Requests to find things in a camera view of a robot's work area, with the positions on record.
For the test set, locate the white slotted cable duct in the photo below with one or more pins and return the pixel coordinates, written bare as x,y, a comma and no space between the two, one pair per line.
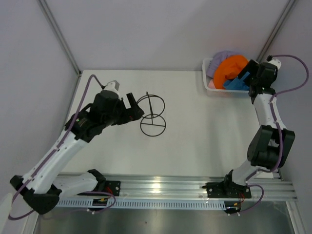
100,203

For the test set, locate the purple bucket hat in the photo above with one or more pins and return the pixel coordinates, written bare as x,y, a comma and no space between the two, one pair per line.
217,59

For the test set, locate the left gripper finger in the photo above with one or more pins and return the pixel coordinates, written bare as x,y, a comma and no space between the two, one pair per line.
133,103
132,115

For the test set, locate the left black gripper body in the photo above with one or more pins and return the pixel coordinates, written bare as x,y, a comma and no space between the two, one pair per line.
116,118

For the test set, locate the pink bucket hat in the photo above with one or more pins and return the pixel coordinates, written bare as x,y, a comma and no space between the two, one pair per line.
211,84

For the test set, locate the orange bucket hat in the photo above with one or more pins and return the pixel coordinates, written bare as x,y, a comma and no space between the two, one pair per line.
229,70

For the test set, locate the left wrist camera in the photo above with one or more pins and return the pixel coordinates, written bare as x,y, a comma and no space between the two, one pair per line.
112,86

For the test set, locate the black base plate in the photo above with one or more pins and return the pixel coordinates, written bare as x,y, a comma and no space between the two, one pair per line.
219,190
109,186

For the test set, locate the black wire hat stand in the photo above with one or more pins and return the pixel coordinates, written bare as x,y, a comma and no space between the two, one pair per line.
153,123

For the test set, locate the aluminium mounting rail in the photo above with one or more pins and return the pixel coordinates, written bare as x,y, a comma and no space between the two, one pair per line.
190,187

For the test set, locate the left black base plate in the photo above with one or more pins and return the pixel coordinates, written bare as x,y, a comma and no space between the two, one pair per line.
109,186

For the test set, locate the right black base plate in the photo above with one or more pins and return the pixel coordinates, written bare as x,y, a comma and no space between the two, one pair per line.
219,190

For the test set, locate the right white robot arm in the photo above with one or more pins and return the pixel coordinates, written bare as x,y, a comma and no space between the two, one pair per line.
272,142

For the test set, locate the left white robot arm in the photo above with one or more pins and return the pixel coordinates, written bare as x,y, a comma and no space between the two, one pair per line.
40,188

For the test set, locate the blue bucket hat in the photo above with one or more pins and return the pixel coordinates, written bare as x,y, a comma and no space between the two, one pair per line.
237,83

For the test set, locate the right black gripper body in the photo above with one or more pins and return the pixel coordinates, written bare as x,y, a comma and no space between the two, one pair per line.
254,83

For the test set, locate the white plastic basket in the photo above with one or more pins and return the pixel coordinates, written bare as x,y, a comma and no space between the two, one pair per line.
217,92

